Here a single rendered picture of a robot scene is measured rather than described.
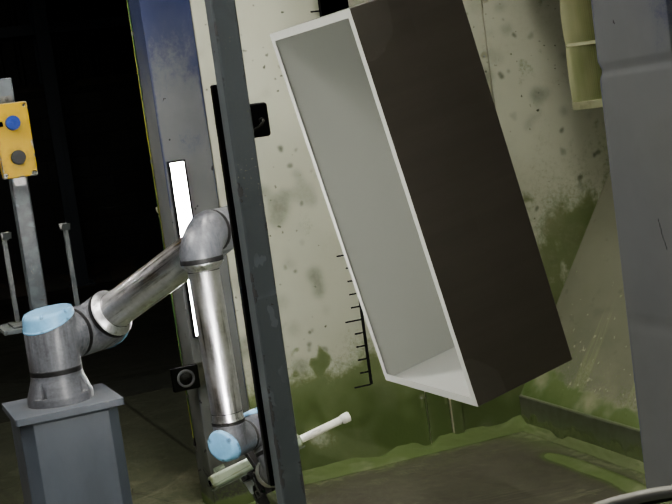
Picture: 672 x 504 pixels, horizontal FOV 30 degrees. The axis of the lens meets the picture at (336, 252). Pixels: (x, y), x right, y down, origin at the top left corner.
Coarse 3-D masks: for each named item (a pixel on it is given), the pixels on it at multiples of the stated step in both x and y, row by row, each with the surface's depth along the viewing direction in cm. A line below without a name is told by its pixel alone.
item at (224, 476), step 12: (336, 420) 389; (348, 420) 390; (312, 432) 385; (300, 444) 382; (216, 468) 375; (228, 468) 374; (240, 468) 375; (252, 468) 376; (216, 480) 372; (228, 480) 373; (240, 480) 374
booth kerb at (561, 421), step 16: (528, 400) 490; (528, 416) 492; (544, 416) 481; (560, 416) 470; (576, 416) 459; (592, 416) 449; (560, 432) 471; (576, 432) 460; (592, 432) 450; (608, 432) 441; (624, 432) 431; (608, 448) 442; (624, 448) 433; (640, 448) 424
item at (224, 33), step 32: (224, 0) 245; (224, 32) 246; (224, 64) 246; (224, 96) 247; (224, 128) 250; (256, 160) 249; (256, 192) 249; (256, 224) 250; (256, 256) 250; (256, 288) 250; (256, 320) 251; (256, 352) 255; (288, 384) 254; (288, 416) 254; (288, 448) 254; (288, 480) 255
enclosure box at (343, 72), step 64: (384, 0) 347; (448, 0) 356; (320, 64) 405; (384, 64) 348; (448, 64) 356; (320, 128) 406; (384, 128) 351; (448, 128) 357; (384, 192) 416; (448, 192) 358; (512, 192) 367; (384, 256) 417; (448, 256) 359; (512, 256) 368; (384, 320) 418; (448, 320) 361; (512, 320) 368; (448, 384) 393; (512, 384) 369
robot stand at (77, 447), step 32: (96, 384) 383; (32, 416) 347; (64, 416) 350; (96, 416) 355; (32, 448) 349; (64, 448) 352; (96, 448) 355; (32, 480) 351; (64, 480) 352; (96, 480) 355; (128, 480) 362
